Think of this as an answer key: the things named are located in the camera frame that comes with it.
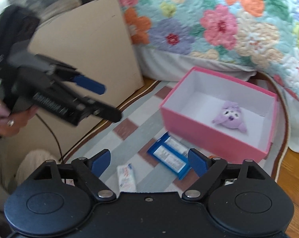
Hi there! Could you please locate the black cable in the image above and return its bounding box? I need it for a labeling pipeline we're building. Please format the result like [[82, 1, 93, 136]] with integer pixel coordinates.
[[35, 113, 66, 161]]

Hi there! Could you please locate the pink box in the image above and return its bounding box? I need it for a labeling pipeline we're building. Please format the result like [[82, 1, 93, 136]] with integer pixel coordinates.
[[159, 66, 279, 159]]

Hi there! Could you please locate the beige knit sock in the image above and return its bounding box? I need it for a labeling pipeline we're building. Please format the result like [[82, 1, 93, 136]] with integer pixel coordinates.
[[16, 149, 59, 187]]

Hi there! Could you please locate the checked rug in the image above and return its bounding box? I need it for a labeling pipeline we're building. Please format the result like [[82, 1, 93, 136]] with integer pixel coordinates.
[[58, 73, 292, 194]]

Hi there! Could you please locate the purple plush toy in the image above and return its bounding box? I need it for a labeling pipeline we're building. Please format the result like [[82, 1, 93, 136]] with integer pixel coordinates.
[[212, 100, 247, 133]]

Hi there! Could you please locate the person's left hand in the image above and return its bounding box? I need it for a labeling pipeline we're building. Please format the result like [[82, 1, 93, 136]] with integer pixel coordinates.
[[0, 100, 38, 139]]

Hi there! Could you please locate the blue wipes packet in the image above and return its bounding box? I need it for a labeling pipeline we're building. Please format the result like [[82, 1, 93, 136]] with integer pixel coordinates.
[[146, 132, 192, 180]]

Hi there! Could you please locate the large cardboard box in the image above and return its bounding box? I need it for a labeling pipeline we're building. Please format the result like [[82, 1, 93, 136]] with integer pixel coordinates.
[[6, 0, 145, 159]]

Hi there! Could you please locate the floral quilt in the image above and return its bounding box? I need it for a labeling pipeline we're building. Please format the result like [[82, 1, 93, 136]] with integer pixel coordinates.
[[112, 0, 299, 102]]

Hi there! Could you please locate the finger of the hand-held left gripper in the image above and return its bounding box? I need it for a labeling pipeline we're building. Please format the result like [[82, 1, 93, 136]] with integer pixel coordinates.
[[75, 97, 122, 123], [52, 63, 106, 95]]

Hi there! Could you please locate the small white orange carton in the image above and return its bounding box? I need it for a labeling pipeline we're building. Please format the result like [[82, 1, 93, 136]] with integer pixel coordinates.
[[117, 163, 137, 192]]

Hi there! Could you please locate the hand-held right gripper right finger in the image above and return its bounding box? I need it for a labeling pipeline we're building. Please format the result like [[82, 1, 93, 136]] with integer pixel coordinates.
[[182, 148, 271, 201]]

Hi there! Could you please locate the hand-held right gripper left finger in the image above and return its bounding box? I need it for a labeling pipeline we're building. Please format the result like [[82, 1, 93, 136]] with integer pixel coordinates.
[[26, 149, 117, 202]]

